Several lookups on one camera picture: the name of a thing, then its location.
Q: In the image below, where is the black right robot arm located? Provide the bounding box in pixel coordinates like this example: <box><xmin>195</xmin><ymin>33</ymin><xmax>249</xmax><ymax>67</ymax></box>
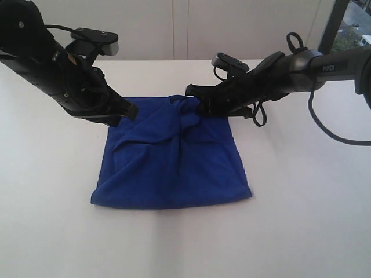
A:
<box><xmin>185</xmin><ymin>46</ymin><xmax>370</xmax><ymax>116</ymax></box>

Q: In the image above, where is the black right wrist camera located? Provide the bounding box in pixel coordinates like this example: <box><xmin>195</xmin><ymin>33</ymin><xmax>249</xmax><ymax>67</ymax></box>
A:
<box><xmin>211</xmin><ymin>52</ymin><xmax>249</xmax><ymax>72</ymax></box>

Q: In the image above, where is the white van outside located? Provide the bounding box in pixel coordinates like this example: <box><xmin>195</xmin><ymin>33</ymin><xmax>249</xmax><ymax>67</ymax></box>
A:
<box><xmin>359</xmin><ymin>35</ymin><xmax>371</xmax><ymax>46</ymax></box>

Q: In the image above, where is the black window frame post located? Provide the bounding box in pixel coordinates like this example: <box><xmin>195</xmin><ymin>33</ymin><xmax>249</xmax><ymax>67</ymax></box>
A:
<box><xmin>318</xmin><ymin>0</ymin><xmax>349</xmax><ymax>54</ymax></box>

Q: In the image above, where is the blue towel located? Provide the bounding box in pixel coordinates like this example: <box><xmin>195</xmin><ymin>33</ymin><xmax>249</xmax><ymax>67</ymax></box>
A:
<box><xmin>90</xmin><ymin>96</ymin><xmax>252</xmax><ymax>210</ymax></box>

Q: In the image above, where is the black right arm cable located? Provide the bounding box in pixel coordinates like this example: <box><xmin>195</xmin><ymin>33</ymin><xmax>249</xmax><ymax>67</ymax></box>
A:
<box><xmin>213</xmin><ymin>32</ymin><xmax>371</xmax><ymax>146</ymax></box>

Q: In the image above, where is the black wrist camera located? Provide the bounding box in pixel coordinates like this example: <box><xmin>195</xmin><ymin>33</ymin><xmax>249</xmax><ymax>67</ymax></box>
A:
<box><xmin>66</xmin><ymin>28</ymin><xmax>119</xmax><ymax>57</ymax></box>
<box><xmin>211</xmin><ymin>52</ymin><xmax>249</xmax><ymax>72</ymax></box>

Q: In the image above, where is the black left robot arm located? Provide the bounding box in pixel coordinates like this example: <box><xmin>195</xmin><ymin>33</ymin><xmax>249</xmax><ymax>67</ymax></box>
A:
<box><xmin>1</xmin><ymin>1</ymin><xmax>139</xmax><ymax>127</ymax></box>

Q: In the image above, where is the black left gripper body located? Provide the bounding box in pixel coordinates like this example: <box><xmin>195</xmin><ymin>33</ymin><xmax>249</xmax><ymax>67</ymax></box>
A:
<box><xmin>1</xmin><ymin>20</ymin><xmax>122</xmax><ymax>126</ymax></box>

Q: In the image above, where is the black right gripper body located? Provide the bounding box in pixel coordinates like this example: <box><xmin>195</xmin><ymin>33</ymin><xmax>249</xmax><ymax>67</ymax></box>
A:
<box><xmin>199</xmin><ymin>52</ymin><xmax>289</xmax><ymax>118</ymax></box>

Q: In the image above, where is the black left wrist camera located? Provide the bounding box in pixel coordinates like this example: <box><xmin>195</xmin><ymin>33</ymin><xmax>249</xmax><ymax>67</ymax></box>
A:
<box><xmin>66</xmin><ymin>28</ymin><xmax>119</xmax><ymax>57</ymax></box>

